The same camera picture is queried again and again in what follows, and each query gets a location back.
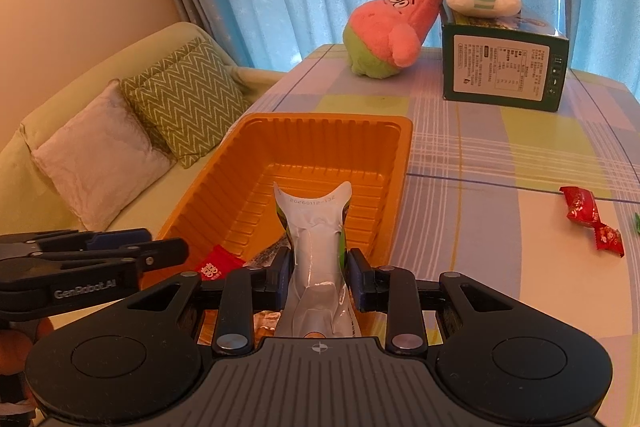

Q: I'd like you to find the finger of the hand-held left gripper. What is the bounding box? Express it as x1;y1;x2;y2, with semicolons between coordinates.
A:
0;229;152;258
0;238;190;280

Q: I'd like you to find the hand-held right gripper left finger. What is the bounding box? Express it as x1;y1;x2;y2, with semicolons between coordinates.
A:
122;247;296;355

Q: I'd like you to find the dark clear snack packet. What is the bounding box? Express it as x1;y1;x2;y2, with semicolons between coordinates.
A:
242;244;291;273

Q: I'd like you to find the green zigzag cushion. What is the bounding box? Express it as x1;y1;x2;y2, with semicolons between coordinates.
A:
120;39;249;170

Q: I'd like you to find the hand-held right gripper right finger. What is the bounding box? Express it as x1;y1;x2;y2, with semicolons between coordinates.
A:
347;248;521;353

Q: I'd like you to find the pale green sofa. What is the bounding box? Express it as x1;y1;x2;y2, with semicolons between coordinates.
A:
0;22;286;238

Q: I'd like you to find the pink star plush toy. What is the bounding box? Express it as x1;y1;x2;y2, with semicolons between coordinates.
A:
342;0;446;80

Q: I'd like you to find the white fluffy cushion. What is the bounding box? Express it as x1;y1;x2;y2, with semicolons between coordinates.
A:
31;79;177;232

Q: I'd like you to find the person's left hand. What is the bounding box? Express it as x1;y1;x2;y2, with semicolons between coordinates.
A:
0;316;53;375

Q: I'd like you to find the large red snack packet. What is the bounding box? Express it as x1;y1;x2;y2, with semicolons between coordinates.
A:
192;244;246;284

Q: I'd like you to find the green white snack pouch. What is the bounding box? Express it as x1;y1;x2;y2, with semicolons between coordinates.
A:
272;181;362;339

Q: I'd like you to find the green cardboard box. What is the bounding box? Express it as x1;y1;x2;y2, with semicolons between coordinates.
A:
440;4;570;114

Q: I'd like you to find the red candy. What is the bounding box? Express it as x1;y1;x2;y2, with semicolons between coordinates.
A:
594;223;626;258
559;186;601;226

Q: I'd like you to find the checked tablecloth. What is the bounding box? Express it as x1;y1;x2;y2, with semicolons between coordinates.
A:
50;43;640;408

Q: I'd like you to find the orange plastic tray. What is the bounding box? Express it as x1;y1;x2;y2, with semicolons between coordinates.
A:
152;112;415;343

